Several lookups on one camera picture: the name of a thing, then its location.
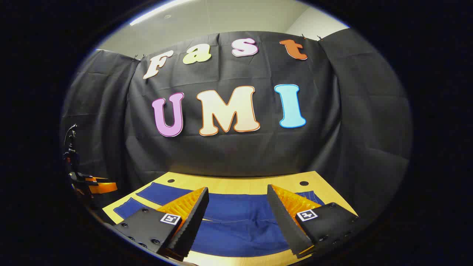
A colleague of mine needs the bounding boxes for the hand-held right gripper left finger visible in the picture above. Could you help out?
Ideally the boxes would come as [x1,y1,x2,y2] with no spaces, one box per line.
[113,187,210,261]

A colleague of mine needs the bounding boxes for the black backdrop cloth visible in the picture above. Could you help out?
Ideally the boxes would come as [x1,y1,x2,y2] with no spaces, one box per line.
[59,29,414,222]

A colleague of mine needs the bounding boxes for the blue denim jeans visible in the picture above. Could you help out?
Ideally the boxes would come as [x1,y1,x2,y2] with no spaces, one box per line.
[113,182,326,258]

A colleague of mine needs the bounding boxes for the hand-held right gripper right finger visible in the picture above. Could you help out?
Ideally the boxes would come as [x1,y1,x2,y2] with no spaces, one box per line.
[266,184,361,259]

